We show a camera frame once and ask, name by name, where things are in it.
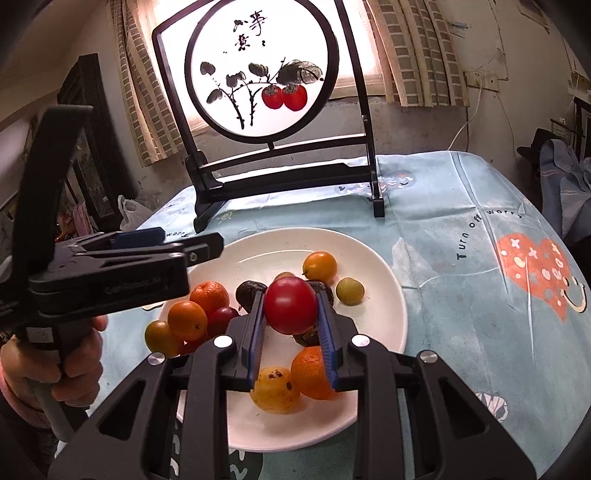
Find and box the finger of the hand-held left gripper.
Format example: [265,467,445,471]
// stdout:
[69,232,225,278]
[58,227,165,254]

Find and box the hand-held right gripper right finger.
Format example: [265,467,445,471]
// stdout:
[314,287,539,480]

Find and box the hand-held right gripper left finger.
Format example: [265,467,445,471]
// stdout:
[47,288,269,480]

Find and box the white plate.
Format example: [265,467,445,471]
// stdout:
[157,227,409,452]

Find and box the large red tomato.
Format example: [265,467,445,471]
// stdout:
[264,277,319,335]

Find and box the person's left forearm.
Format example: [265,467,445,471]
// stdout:
[0,369,56,480]

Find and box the person's left hand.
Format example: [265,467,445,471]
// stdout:
[0,314,109,414]

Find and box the white plastic bag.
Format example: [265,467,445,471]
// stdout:
[117,195,155,232]

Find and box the spotted yellow loquat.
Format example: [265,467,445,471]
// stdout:
[249,367,301,414]

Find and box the small dark red cherry tomato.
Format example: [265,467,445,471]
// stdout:
[206,306,240,337]

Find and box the small yellow-green plum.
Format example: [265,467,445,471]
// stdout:
[335,277,365,306]

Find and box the green-orange citrus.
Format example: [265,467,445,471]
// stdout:
[144,320,183,357]

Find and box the small smooth orange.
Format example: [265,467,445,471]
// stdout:
[167,301,208,341]

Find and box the large smooth orange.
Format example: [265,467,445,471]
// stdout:
[302,251,338,284]

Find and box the dark framed painting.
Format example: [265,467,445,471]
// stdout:
[58,53,137,220]

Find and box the checked curtain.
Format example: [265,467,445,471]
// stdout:
[107,0,185,167]
[362,0,469,108]

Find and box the round painted table screen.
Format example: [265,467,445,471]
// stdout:
[151,0,386,234]

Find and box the bright window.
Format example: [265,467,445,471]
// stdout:
[134,0,384,100]

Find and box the pile of blue clothes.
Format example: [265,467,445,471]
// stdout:
[517,129,591,245]

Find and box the white power cable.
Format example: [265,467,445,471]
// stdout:
[445,88,483,151]

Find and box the white wall socket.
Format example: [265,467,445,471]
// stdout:
[464,69,499,90]

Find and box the white wall vent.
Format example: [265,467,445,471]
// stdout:
[524,0,551,33]

